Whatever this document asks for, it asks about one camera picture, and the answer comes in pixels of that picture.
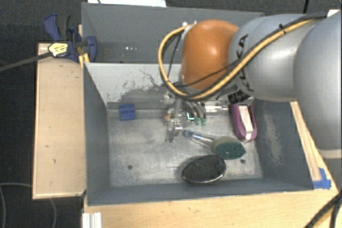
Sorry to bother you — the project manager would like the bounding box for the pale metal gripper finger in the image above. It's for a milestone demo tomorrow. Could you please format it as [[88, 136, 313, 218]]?
[[165, 119, 183, 144], [164, 112, 175, 132]]

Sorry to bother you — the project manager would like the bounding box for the grey metal bin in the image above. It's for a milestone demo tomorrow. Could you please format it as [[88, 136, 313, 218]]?
[[81, 2, 315, 207]]

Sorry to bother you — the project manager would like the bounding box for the blue block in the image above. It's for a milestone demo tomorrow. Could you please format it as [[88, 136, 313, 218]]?
[[119, 104, 136, 121]]

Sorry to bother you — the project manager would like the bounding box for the pale wood board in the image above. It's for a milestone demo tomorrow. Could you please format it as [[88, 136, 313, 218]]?
[[32, 42, 88, 200]]

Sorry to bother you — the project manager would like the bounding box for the black cylinder on white bracket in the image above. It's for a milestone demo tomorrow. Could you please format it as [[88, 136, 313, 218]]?
[[228, 91, 254, 105]]

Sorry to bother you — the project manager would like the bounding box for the green scrub brush with handle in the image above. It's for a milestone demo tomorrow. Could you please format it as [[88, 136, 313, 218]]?
[[182, 129, 247, 161]]

